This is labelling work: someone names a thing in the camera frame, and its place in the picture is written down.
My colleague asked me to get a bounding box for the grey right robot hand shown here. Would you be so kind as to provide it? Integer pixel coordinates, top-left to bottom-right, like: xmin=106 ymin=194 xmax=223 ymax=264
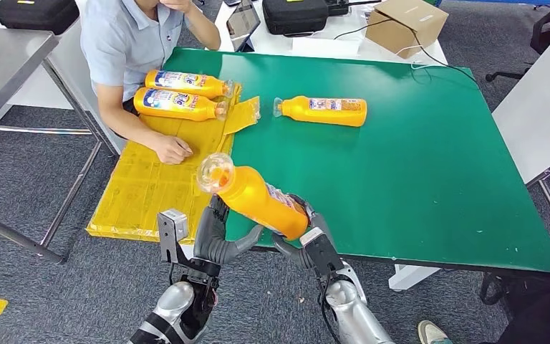
xmin=271 ymin=193 xmax=339 ymax=271

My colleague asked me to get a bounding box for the person's left hand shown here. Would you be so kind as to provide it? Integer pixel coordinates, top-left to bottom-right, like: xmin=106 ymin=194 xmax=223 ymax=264
xmin=158 ymin=0 xmax=196 ymax=14

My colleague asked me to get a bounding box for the person's right hand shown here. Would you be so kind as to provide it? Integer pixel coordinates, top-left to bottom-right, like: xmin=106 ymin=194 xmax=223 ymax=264
xmin=151 ymin=134 xmax=194 ymax=166

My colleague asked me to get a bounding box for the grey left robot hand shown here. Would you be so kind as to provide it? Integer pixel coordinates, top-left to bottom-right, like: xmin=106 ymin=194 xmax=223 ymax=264
xmin=192 ymin=194 xmax=265 ymax=266

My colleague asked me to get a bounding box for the orange detergent bottle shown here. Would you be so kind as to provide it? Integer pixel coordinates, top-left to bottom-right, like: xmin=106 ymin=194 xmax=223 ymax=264
xmin=196 ymin=153 xmax=310 ymax=242
xmin=132 ymin=87 xmax=229 ymax=123
xmin=144 ymin=69 xmax=235 ymax=100
xmin=273 ymin=95 xmax=368 ymax=128

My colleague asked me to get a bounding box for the yellow taped cardboard sheet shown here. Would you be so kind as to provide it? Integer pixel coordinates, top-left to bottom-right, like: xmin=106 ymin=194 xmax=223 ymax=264
xmin=86 ymin=82 xmax=261 ymax=245

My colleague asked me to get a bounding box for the dark tablet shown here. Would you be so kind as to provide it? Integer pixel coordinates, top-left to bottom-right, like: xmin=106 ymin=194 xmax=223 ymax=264
xmin=226 ymin=0 xmax=261 ymax=53

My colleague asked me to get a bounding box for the white table leg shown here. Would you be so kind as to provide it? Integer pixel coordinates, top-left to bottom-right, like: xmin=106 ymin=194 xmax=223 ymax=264
xmin=388 ymin=263 xmax=442 ymax=292

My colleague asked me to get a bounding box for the white desk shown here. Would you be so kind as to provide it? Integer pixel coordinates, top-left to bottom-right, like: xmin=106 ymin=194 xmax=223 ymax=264
xmin=206 ymin=0 xmax=449 ymax=67

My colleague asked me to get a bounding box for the black carrying case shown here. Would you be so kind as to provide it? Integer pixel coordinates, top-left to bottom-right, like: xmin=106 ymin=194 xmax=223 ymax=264
xmin=261 ymin=0 xmax=329 ymax=37
xmin=0 ymin=0 xmax=80 ymax=37

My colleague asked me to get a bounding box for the white side table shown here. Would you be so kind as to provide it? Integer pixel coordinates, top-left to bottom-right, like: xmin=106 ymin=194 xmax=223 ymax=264
xmin=491 ymin=14 xmax=550 ymax=243
xmin=6 ymin=21 xmax=123 ymax=157

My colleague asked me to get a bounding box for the black radio device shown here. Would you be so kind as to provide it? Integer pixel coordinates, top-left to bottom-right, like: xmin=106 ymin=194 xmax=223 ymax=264
xmin=324 ymin=0 xmax=382 ymax=17

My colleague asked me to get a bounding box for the grey steel table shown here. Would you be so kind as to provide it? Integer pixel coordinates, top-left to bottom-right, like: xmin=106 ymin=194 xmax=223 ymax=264
xmin=0 ymin=26 xmax=122 ymax=266

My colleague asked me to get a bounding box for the brown cardboard box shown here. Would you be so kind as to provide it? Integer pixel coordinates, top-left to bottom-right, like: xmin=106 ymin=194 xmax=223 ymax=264
xmin=365 ymin=0 xmax=450 ymax=59

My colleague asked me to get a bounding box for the black bag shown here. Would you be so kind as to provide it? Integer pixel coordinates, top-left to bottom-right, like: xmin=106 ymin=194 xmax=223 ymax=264
xmin=478 ymin=242 xmax=550 ymax=315

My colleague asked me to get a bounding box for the blue steel rack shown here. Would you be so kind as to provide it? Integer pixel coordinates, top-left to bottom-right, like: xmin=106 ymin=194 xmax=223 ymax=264
xmin=433 ymin=0 xmax=550 ymax=6

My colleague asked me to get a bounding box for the black office chair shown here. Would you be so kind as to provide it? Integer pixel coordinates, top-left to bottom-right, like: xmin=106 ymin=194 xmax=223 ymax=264
xmin=484 ymin=0 xmax=550 ymax=82

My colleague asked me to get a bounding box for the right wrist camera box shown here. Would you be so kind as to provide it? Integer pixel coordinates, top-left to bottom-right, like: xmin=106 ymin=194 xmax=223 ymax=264
xmin=299 ymin=226 xmax=346 ymax=279

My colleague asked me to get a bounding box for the white cable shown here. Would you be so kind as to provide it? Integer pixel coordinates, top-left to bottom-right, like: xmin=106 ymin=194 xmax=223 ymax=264
xmin=393 ymin=43 xmax=444 ymax=72

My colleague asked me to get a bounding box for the black cable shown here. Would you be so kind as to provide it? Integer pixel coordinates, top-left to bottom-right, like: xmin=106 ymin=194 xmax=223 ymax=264
xmin=334 ymin=16 xmax=480 ymax=87

